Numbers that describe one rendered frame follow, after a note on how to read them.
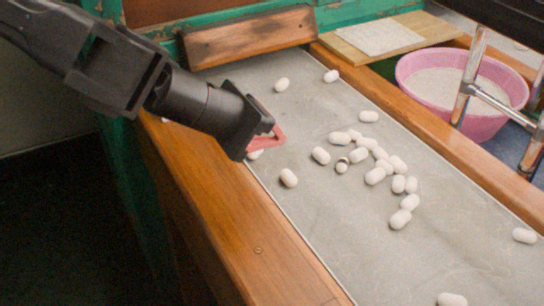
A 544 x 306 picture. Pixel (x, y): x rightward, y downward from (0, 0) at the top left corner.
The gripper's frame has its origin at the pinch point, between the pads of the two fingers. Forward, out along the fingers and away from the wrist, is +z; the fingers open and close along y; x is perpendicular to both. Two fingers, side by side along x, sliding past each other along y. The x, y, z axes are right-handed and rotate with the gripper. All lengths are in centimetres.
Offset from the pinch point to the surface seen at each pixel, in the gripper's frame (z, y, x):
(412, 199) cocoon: 19.1, -10.7, -2.9
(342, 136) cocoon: 18.6, 6.6, -2.9
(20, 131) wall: 6, 125, 77
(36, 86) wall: 4, 125, 57
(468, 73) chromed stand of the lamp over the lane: 26.5, -0.5, -23.3
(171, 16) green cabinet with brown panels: -3.0, 40.7, -1.5
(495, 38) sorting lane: 65, 24, -40
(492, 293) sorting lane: 20.1, -27.3, -0.8
